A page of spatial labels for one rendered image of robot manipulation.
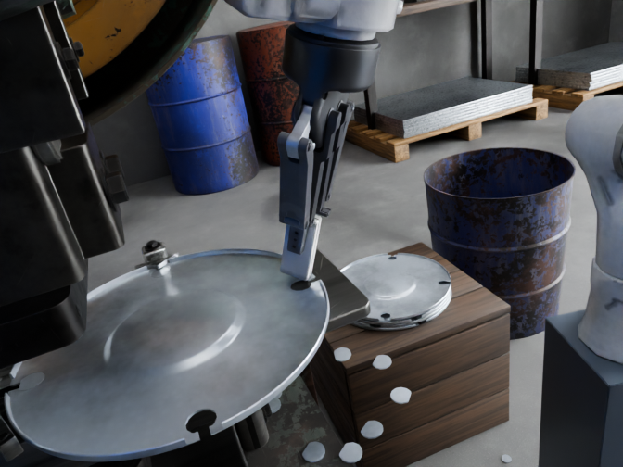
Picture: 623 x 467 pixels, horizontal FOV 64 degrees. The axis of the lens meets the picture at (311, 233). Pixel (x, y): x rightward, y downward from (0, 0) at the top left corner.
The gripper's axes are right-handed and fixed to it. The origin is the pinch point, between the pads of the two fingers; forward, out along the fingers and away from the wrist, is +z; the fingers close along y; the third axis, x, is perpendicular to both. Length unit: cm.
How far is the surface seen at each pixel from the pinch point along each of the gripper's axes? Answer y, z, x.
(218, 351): -12.2, 4.6, 1.9
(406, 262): 71, 44, -7
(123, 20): 17.8, -12.4, 33.9
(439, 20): 408, 30, 37
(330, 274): 1.1, 3.1, -3.4
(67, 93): -17.9, -17.2, 9.4
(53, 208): -18.2, -9.2, 11.3
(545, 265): 95, 46, -44
